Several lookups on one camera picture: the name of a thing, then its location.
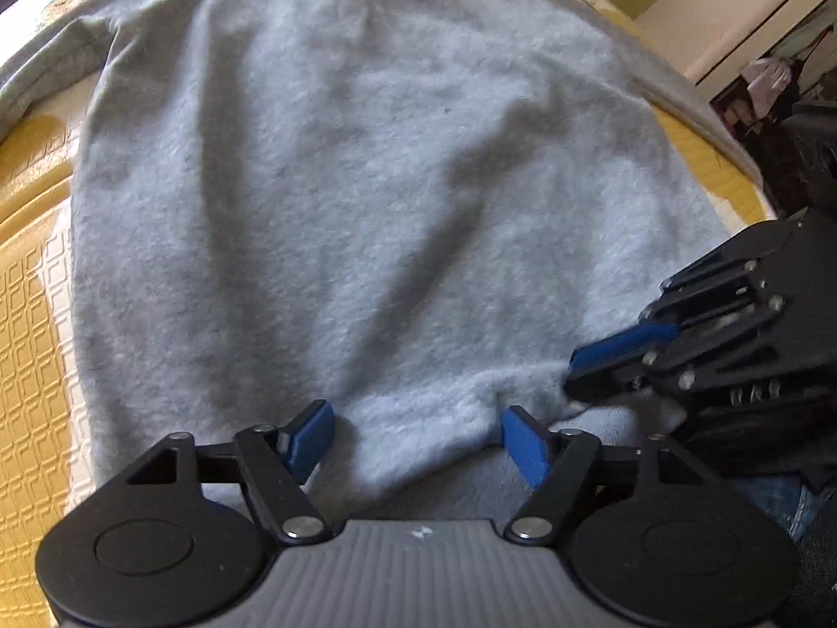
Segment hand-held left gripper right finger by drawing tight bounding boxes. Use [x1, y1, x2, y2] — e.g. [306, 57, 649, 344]
[500, 404, 711, 546]

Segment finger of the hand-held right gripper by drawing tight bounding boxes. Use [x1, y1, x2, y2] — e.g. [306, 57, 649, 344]
[569, 293, 705, 378]
[564, 355, 695, 402]

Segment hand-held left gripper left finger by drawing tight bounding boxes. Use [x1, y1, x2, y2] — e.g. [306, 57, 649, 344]
[124, 399, 336, 545]

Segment grey sweatshirt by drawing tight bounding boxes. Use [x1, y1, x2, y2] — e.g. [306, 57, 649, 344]
[0, 0, 767, 525]

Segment person's leg in jeans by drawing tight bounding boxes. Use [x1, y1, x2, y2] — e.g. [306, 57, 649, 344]
[738, 469, 837, 604]

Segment colourful foam play mat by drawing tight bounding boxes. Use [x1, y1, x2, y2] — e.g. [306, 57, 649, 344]
[0, 0, 781, 628]

